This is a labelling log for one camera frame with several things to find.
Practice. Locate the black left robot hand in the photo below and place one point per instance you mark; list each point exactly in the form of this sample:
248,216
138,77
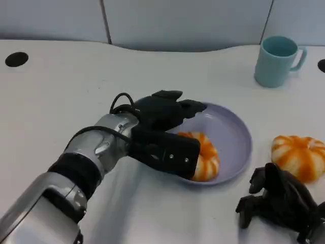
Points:
160,111

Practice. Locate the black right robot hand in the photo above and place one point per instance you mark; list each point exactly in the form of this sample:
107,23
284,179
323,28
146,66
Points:
284,198

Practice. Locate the orange and white bread roll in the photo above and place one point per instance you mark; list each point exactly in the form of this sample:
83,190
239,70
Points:
207,157
299,155

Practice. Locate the lilac plate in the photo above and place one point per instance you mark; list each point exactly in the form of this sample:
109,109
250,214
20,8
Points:
228,127

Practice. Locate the grey partition panel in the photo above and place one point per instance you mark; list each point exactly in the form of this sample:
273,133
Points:
185,23
297,15
50,17

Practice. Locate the pale green mug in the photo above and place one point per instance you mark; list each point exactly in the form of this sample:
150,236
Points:
275,63

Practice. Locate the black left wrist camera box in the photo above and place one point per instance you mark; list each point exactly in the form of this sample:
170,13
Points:
165,152

